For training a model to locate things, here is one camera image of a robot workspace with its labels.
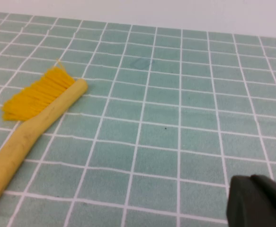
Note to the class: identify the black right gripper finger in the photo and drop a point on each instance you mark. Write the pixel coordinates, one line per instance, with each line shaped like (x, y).
(258, 203)

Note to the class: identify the yellow hand brush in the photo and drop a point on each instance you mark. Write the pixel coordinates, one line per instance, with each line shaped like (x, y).
(33, 132)

